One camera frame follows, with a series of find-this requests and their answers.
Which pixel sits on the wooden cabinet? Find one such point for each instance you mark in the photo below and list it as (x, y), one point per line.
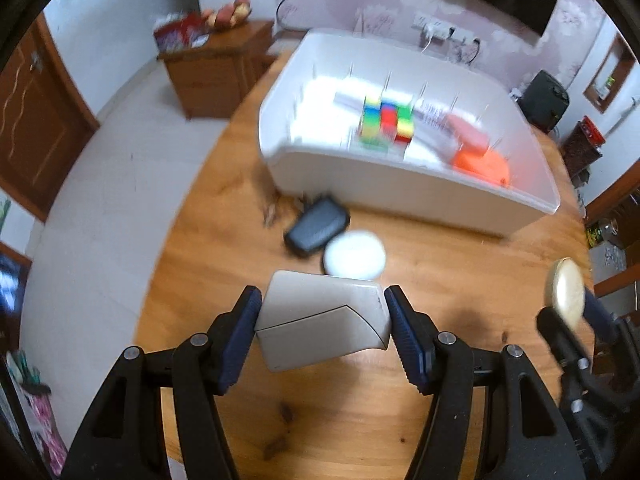
(215, 75)

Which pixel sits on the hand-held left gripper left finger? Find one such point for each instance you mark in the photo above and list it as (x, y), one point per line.
(240, 345)

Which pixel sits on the white round case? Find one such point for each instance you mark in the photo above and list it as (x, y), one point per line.
(355, 255)

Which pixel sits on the white wall power strip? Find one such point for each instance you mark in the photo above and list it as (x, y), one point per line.
(440, 29)

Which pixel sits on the pile of fruit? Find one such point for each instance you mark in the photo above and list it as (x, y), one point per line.
(230, 12)

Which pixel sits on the small beige cardboard box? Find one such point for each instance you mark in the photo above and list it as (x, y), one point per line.
(320, 325)

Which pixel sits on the wooden wall niche frame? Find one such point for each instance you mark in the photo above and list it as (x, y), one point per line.
(592, 92)

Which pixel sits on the white plastic storage bin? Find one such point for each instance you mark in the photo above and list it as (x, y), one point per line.
(400, 190)

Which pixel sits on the pink bottle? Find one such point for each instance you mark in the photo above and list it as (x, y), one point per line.
(467, 135)

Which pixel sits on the colourful puzzle cube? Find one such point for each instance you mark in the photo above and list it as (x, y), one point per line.
(385, 122)

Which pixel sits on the brown wooden door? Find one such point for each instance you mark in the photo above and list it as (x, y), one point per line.
(35, 120)

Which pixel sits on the orange plastic object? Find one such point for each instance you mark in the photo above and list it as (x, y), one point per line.
(485, 167)

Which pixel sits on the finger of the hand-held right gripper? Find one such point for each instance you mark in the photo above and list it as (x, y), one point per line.
(562, 340)
(600, 317)

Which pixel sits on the gold cylindrical container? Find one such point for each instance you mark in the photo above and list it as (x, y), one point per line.
(567, 290)

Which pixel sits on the black power adapter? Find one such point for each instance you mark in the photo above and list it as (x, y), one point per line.
(315, 227)

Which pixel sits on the red printed box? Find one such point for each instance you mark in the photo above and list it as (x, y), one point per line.
(177, 32)

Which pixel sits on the floral cloth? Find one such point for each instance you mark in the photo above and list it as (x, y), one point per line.
(45, 420)

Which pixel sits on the black appliance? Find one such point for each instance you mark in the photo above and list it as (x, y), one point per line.
(545, 102)

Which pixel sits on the red patterned stand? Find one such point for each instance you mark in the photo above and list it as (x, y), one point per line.
(582, 145)

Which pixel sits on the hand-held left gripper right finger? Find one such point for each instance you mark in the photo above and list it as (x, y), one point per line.
(407, 340)

